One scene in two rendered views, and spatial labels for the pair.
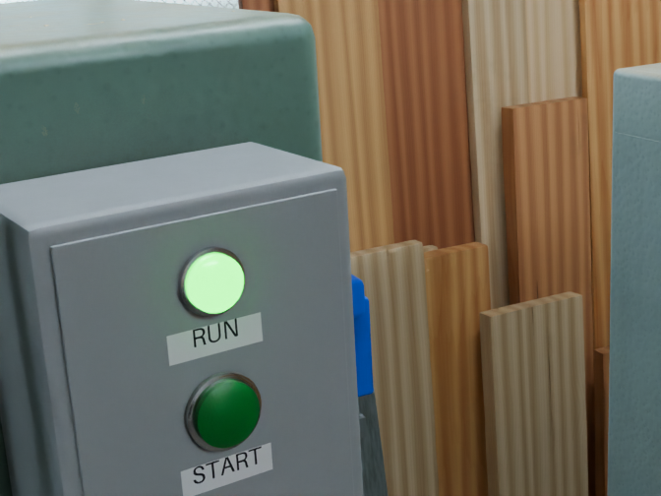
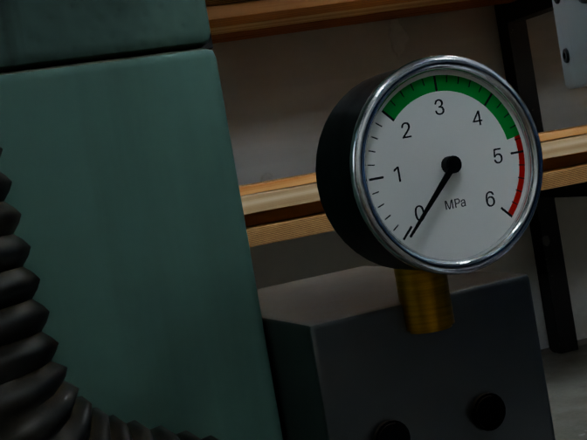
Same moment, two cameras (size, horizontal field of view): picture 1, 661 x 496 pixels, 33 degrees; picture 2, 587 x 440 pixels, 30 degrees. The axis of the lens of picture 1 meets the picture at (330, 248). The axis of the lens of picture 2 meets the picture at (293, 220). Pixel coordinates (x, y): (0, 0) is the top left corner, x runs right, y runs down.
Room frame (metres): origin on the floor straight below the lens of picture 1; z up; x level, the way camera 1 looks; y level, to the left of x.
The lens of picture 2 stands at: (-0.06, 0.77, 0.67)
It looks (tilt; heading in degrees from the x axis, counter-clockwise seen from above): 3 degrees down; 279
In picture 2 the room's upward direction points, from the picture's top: 10 degrees counter-clockwise
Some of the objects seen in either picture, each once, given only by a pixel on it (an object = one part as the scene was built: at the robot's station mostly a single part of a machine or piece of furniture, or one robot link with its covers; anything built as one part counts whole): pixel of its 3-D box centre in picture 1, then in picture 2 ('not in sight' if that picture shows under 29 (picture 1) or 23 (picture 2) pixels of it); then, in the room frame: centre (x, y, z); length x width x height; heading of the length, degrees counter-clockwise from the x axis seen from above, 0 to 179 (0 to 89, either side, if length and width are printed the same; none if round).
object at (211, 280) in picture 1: (215, 283); not in sight; (0.30, 0.03, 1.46); 0.02 x 0.01 x 0.02; 121
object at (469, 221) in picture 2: not in sight; (425, 198); (-0.05, 0.44, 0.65); 0.06 x 0.04 x 0.08; 31
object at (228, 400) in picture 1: (227, 413); not in sight; (0.30, 0.03, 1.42); 0.02 x 0.01 x 0.02; 121
